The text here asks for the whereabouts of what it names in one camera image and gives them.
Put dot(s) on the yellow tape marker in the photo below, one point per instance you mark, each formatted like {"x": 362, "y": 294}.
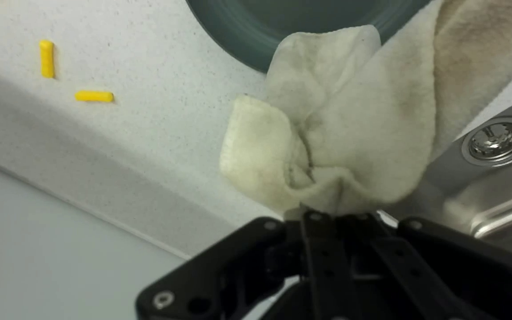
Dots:
{"x": 94, "y": 96}

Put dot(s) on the yellow plastic piece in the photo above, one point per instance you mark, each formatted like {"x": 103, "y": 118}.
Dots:
{"x": 46, "y": 59}

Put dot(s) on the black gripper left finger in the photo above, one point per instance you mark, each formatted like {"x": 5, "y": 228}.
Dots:
{"x": 225, "y": 272}

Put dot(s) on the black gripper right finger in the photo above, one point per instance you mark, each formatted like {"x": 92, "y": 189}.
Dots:
{"x": 444, "y": 278}

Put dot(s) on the grey round plate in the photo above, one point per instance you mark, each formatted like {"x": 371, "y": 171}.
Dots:
{"x": 249, "y": 29}

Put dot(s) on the cream cloth towel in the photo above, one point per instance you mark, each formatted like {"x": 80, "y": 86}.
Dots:
{"x": 373, "y": 118}

